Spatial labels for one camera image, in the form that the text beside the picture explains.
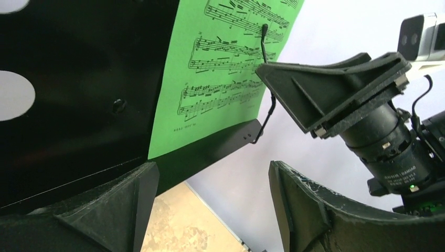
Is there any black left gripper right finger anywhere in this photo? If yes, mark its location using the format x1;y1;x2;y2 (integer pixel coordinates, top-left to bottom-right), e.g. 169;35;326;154
268;161;444;251

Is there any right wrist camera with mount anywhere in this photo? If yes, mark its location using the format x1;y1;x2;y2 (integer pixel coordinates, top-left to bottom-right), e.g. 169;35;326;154
397;13;444;81

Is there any black tripod music stand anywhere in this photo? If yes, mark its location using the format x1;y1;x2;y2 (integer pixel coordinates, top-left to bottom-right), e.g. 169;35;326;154
1;1;260;215

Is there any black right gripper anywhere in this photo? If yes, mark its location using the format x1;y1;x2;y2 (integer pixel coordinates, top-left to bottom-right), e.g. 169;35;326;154
256;52;411;139

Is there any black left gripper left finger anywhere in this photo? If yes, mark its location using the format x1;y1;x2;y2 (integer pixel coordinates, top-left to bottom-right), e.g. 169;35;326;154
1;162;160;251

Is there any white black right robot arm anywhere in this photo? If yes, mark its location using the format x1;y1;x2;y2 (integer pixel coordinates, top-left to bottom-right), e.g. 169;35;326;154
256;52;444;217

